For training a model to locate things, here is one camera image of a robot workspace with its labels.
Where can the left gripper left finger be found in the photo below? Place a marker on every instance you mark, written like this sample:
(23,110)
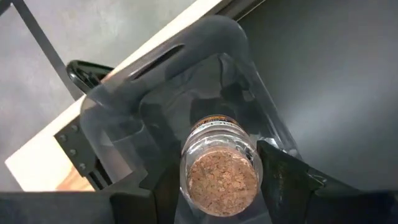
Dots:
(77,208)

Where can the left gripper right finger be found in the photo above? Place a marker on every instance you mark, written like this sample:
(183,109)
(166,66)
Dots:
(295,199)

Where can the black table mat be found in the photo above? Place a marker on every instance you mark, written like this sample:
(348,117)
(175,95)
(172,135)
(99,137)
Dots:
(342,77)

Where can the smoky grey plastic bin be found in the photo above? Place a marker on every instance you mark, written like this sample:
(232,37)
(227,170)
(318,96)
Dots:
(186,77)

